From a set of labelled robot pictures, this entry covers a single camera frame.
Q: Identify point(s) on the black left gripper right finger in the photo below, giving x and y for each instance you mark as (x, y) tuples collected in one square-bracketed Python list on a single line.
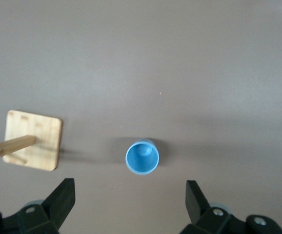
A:
[(211, 223)]

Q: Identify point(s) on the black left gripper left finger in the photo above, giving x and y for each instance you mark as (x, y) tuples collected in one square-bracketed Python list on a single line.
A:
[(38, 219)]

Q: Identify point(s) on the blue plastic cup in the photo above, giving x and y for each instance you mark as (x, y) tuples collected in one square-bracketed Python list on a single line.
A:
[(142, 161)]

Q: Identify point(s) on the wooden cup rack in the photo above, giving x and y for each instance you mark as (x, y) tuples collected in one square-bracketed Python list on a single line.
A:
[(33, 126)]

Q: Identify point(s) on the brown table mat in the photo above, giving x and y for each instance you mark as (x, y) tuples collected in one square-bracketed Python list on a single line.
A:
[(141, 61)]

